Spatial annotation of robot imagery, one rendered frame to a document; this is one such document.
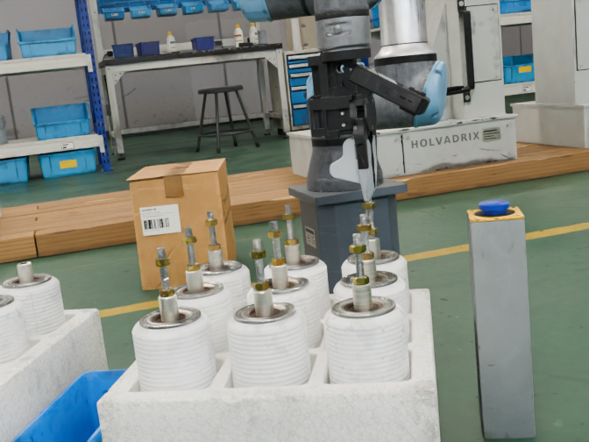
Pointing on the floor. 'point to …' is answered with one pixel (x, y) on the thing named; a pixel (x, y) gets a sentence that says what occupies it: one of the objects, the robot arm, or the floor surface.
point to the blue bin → (73, 411)
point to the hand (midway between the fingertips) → (372, 190)
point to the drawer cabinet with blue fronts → (295, 81)
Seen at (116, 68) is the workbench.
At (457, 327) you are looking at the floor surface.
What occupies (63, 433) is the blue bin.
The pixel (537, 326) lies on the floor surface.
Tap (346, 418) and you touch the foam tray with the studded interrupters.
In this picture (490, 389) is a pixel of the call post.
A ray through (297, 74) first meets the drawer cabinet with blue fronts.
